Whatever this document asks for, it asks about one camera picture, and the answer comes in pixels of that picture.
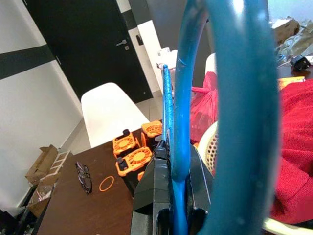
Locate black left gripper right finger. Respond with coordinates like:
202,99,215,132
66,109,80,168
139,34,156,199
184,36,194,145
187,146,213,235

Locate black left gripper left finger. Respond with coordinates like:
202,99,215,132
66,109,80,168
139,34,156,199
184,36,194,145
130,139,172,235

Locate blue plastic hanger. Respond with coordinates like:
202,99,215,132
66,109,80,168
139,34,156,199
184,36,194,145
161,0,281,235

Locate cream perforated basket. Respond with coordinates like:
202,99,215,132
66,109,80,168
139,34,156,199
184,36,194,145
196,120,313,235

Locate orange rubber band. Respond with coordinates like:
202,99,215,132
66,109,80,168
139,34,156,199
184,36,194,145
98,175,115,193

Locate dark framed glasses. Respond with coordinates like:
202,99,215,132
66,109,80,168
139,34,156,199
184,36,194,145
74,161,93,196

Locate red plastic bag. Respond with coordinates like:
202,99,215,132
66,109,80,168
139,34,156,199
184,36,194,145
189,70,220,145

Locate white plastic chair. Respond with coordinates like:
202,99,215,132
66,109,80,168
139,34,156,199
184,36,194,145
80,82,150,149
204,52,218,75

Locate red cloth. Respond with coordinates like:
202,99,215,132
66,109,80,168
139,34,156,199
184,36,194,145
270,78,313,225

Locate open cardboard box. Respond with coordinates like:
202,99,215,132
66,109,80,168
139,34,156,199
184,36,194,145
25,144,60,186
27,171,62,219

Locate yellow book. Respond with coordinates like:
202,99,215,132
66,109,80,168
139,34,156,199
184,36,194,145
277,76,306,92

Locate black door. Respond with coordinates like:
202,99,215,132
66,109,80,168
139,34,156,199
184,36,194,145
24,0,154,104

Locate black power adapter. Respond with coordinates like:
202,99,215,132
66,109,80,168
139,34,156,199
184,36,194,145
290,54,312,72

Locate crumpled grey plastic bag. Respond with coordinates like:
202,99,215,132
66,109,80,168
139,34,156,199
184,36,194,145
275,18,313,61

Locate brown cardboard box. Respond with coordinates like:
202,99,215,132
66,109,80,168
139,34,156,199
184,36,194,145
271,16,301,45

